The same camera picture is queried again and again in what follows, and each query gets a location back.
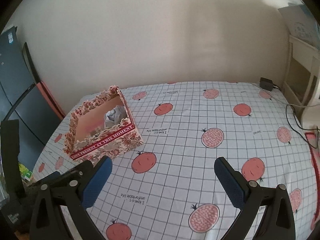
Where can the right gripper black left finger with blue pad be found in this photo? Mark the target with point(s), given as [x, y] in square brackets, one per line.
[77, 189]

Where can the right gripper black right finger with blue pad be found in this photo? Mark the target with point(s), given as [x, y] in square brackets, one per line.
[248, 196]

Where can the crumpled white paper ball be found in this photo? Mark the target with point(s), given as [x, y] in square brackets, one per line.
[114, 116]

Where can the black power adapter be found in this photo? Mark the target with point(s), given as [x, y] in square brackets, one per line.
[266, 84]

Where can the floral cardboard box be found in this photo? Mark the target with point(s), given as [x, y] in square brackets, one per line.
[87, 139]

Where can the pomegranate grid tablecloth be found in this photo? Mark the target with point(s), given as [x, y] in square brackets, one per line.
[167, 188]

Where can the dark blue refrigerator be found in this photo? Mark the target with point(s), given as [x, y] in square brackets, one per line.
[22, 100]

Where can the white wooden shelf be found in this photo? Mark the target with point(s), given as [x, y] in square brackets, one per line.
[301, 81]

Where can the pink folded board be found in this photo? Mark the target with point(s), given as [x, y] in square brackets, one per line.
[50, 100]

